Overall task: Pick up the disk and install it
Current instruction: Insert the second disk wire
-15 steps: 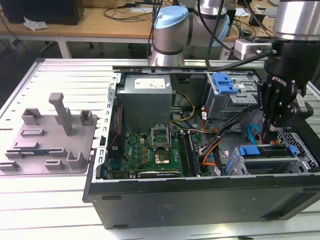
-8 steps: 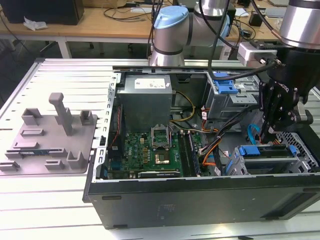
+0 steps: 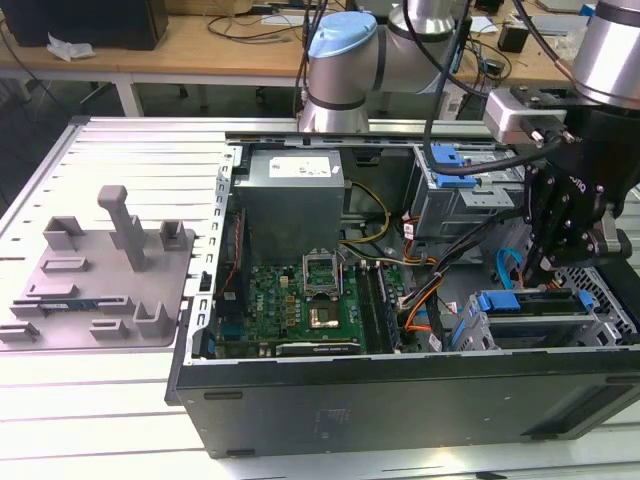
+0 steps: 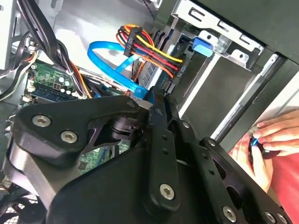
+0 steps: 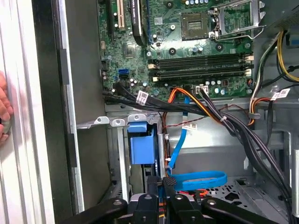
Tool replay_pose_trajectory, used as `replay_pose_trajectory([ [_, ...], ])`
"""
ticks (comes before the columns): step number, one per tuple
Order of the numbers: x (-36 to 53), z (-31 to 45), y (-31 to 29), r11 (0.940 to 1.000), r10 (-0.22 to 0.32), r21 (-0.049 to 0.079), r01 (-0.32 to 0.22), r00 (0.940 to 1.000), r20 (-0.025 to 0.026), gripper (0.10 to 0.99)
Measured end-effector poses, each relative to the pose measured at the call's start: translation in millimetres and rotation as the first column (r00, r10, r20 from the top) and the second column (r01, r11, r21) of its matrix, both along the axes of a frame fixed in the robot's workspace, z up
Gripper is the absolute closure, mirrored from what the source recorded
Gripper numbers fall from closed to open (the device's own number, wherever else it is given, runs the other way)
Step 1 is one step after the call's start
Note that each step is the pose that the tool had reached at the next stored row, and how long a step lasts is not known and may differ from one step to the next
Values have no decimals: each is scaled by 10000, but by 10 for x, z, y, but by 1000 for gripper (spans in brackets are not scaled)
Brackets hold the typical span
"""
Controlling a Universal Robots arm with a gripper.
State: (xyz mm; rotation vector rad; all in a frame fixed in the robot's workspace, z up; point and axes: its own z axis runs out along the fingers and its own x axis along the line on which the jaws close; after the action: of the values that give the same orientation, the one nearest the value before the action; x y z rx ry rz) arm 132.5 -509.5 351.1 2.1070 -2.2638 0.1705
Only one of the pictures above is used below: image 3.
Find wire locking lever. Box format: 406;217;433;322
336;244;347;301

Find grey flat device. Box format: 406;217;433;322
528;13;582;37

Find black cable bundle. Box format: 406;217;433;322
397;202;532;351

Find green motherboard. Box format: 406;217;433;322
247;262;402;354

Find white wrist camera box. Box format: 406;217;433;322
484;88;574;146

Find RAM stick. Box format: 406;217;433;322
38;298;101;310

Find black PC case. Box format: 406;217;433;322
164;119;640;459

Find black computer tower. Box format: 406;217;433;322
4;0;169;52

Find wooden desk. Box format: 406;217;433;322
0;0;601;119

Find black graphics card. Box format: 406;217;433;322
274;339;362;358

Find black RAM slot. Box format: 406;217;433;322
371;264;395;352
354;264;378;352
363;264;387;352

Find metal socket cover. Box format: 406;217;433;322
301;248;345;300

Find white crumpled plastic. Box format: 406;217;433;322
46;32;97;64

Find blue data wire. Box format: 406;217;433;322
493;246;525;290

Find CPU socket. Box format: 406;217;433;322
304;297;346;332

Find small black box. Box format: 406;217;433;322
497;22;532;54

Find yellow and black wire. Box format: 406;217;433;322
339;182;392;247

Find orange power wire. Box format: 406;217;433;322
398;252;564;335

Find black camera cable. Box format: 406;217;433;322
402;0;569;176

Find blue drive latch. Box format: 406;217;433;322
430;144;475;190

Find hard disk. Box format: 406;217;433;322
448;287;596;351

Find white paper sheet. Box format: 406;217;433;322
469;14;502;36

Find metal disk bay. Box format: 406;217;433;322
447;287;626;351

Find grey parts rack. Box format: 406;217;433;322
0;184;197;352

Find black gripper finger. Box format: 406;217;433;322
522;164;556;286
530;174;601;287

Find clear plastic bags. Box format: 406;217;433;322
552;29;584;61

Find metal optical drive cage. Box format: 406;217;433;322
407;144;532;242

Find grey power supply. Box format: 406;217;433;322
232;149;352;252

